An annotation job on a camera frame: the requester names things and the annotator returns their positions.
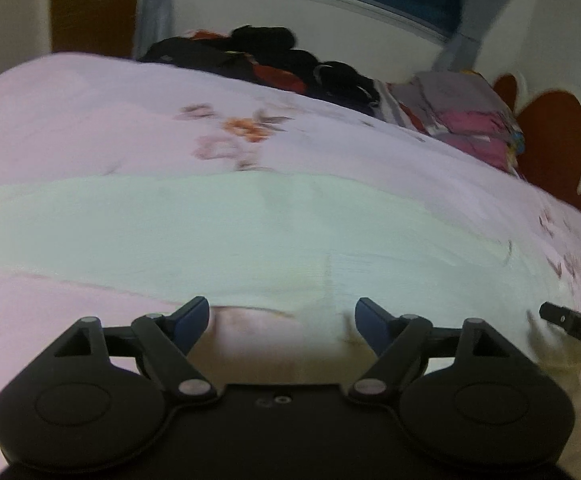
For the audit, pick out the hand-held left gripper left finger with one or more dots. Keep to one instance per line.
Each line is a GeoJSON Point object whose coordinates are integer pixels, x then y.
{"type": "Point", "coordinates": [191, 316]}

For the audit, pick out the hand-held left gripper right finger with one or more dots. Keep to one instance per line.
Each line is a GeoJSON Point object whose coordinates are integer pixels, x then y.
{"type": "Point", "coordinates": [371, 321]}

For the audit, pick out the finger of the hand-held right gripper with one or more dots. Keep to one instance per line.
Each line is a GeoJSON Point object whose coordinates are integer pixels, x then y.
{"type": "Point", "coordinates": [578, 329]}

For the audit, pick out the white knit garment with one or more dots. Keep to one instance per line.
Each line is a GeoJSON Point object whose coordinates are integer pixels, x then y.
{"type": "Point", "coordinates": [250, 230]}

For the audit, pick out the stack of folded clothes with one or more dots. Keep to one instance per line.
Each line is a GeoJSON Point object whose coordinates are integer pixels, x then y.
{"type": "Point", "coordinates": [465, 115]}

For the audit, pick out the pile of dark clothes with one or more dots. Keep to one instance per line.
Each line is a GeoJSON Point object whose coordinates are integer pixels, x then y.
{"type": "Point", "coordinates": [250, 60]}

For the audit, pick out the red heart-shaped headboard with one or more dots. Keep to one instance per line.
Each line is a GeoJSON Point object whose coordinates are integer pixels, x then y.
{"type": "Point", "coordinates": [555, 130]}

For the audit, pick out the grey striped cloth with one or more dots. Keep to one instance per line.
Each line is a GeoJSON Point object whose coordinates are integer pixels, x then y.
{"type": "Point", "coordinates": [395, 105]}

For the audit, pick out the pink floral bedsheet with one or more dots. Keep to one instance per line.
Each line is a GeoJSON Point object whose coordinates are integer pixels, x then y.
{"type": "Point", "coordinates": [95, 115]}

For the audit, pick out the grey curtain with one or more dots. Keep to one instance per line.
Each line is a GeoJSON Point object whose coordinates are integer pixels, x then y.
{"type": "Point", "coordinates": [163, 5]}
{"type": "Point", "coordinates": [475, 15]}

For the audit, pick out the brown wooden door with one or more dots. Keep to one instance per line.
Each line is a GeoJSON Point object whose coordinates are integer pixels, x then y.
{"type": "Point", "coordinates": [93, 5]}

